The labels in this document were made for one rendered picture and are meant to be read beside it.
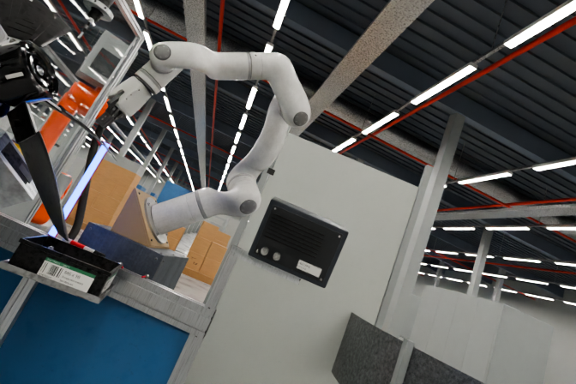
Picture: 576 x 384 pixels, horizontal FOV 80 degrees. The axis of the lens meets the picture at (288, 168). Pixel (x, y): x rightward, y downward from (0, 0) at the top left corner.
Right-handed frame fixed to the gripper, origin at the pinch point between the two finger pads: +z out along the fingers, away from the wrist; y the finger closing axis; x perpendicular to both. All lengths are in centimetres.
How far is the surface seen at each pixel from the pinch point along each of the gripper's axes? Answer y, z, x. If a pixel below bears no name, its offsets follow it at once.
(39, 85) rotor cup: 33.9, 3.2, 6.7
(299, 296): -157, 3, 97
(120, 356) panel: -14, 46, 48
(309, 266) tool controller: -10, -8, 74
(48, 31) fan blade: 20.9, -7.1, -14.6
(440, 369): -71, -15, 155
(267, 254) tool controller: -10, -2, 62
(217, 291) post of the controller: -13, 16, 57
